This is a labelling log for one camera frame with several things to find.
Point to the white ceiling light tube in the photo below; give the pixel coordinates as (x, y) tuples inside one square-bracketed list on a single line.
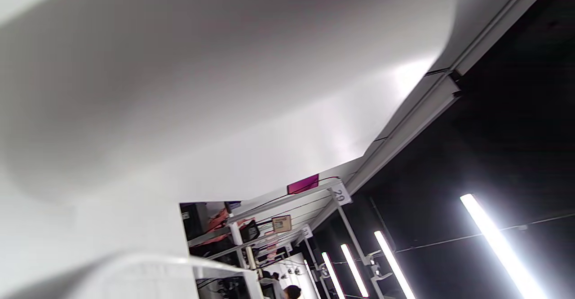
[(354, 270), (332, 274), (498, 245), (393, 263)]

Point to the white plastic cutlery bin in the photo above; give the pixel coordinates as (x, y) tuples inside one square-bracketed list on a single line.
[(224, 88)]

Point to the small white numbered sign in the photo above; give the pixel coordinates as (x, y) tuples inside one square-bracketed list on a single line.
[(307, 231)]

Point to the white metal rig frame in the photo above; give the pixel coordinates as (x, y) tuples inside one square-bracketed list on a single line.
[(355, 240)]

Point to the small tan box device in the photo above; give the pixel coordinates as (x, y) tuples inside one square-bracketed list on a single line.
[(281, 223)]

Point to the orange red equipment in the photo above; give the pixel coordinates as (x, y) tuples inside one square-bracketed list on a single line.
[(220, 220)]

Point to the magenta screen monitor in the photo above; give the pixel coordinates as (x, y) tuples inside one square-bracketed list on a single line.
[(303, 184)]

